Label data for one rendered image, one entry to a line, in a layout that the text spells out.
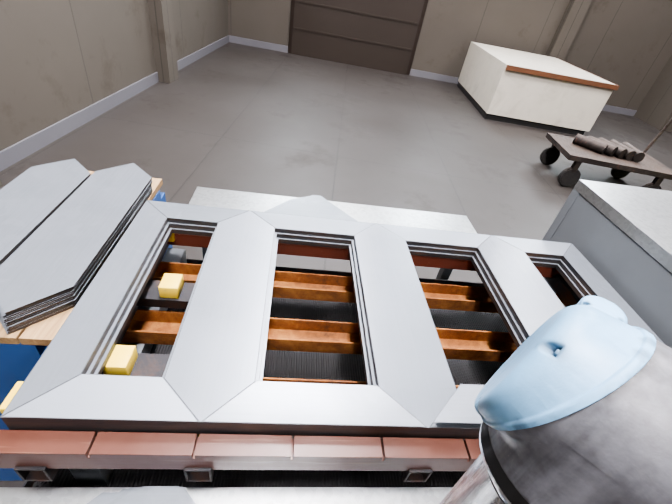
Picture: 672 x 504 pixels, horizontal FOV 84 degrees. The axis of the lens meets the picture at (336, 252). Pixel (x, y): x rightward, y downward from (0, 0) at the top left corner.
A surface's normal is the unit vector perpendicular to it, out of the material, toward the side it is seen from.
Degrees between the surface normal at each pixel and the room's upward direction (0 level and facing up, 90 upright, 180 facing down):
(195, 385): 0
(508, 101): 90
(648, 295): 90
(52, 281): 0
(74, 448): 0
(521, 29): 90
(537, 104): 90
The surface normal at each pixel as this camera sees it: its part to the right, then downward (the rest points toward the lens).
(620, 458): -0.56, 0.01
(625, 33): -0.05, 0.61
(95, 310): 0.15, -0.78
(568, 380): -0.40, -0.32
